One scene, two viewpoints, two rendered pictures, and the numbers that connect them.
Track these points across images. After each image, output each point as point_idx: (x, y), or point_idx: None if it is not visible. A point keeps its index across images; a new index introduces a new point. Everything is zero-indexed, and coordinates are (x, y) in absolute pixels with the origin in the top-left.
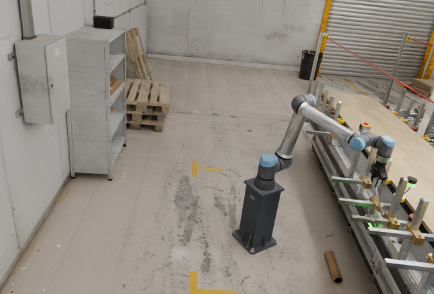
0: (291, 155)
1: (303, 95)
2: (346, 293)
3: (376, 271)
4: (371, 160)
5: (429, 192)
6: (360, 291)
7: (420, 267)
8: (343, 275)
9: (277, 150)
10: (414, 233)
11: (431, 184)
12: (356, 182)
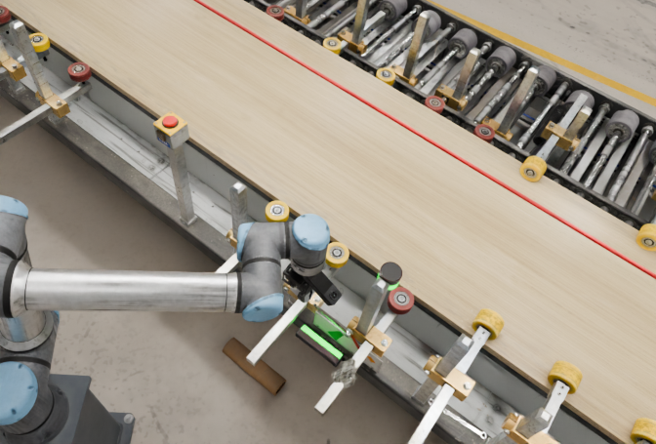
0: (48, 316)
1: None
2: (304, 394)
3: None
4: (243, 211)
5: (359, 185)
6: (314, 366)
7: None
8: (274, 362)
9: (0, 339)
10: (456, 385)
11: (344, 152)
12: (235, 266)
